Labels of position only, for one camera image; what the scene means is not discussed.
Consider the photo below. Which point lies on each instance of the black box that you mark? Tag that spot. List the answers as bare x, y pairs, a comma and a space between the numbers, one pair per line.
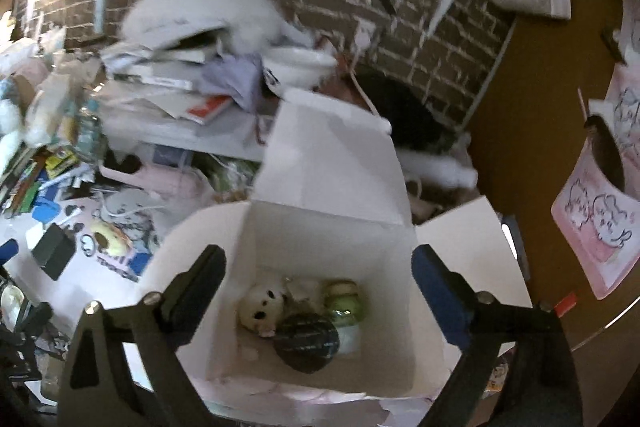
52, 249

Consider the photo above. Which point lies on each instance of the white paper strip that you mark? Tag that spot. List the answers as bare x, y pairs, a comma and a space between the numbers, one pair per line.
445, 2

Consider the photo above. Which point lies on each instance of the pile of clear wrappers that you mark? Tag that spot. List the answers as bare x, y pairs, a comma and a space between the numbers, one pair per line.
230, 177

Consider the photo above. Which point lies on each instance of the thin white stick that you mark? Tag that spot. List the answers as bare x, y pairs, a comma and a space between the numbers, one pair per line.
582, 102

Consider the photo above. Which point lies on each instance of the clear bottle with teal label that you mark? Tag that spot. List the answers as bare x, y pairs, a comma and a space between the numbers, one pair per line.
90, 132

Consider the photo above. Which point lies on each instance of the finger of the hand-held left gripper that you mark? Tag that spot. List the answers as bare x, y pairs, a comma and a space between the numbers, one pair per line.
35, 318
7, 252

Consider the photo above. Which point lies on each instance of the glass jar with green base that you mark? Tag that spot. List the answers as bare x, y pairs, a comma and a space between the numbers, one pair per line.
345, 304

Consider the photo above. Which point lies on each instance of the black disc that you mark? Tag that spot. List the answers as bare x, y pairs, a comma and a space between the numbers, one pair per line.
305, 339

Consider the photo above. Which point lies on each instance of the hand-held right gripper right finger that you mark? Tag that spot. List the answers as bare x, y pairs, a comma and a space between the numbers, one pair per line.
440, 297

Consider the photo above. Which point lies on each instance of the pile of colourful packets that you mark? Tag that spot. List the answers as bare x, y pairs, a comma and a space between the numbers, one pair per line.
30, 172

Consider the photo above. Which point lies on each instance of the crumpled white plastic bag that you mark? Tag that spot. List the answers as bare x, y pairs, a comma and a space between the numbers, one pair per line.
50, 102

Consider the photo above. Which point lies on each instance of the white panda bowl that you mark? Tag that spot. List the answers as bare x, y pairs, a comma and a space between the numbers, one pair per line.
300, 62

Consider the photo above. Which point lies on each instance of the purple cloth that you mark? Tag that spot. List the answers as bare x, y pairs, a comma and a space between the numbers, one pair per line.
235, 79

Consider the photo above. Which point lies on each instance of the pink cartoon cardboard box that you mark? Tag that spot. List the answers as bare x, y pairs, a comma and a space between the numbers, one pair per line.
325, 252

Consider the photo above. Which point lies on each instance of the large white fluffy plush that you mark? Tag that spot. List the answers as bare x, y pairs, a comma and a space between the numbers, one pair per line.
210, 2

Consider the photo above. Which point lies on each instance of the stack of books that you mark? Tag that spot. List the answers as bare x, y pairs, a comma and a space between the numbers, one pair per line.
165, 82

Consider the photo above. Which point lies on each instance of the white wall charger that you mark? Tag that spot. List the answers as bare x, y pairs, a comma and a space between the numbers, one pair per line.
365, 34

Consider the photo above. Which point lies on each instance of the pink cartoon wall organizer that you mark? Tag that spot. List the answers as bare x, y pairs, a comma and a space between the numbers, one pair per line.
610, 217

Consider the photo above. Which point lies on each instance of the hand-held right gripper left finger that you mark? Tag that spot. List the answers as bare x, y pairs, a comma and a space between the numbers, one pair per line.
197, 287

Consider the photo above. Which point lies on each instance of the white plush with plaid cloth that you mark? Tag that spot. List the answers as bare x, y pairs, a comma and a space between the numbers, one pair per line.
10, 117

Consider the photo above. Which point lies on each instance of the white shelf board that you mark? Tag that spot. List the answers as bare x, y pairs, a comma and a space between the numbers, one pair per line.
200, 133

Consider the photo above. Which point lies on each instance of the black and white fluffy cloth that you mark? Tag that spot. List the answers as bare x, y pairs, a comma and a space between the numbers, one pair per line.
410, 117

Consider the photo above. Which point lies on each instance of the small white plush toy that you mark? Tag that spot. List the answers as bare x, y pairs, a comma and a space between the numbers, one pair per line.
260, 309

